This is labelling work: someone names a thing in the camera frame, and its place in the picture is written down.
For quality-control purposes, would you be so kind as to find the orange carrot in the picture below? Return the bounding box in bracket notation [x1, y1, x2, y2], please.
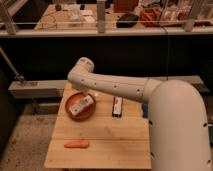
[64, 140, 89, 148]

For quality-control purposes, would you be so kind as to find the wooden board table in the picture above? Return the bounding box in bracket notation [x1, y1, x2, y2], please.
[44, 83, 152, 170]

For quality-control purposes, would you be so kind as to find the background wooden workbench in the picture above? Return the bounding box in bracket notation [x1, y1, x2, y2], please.
[0, 2, 213, 37]

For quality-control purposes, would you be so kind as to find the grey metal beam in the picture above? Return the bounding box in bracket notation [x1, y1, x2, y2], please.
[8, 75, 210, 99]

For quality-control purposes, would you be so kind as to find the metal clamp rod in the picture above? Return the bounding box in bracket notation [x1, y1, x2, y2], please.
[0, 46, 38, 88]

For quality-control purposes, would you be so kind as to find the black bag on bench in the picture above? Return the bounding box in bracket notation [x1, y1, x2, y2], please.
[116, 13, 139, 28]

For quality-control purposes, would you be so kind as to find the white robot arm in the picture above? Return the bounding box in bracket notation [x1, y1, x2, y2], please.
[67, 57, 212, 171]

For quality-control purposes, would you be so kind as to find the white bottle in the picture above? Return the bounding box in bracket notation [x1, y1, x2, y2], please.
[70, 96, 93, 116]

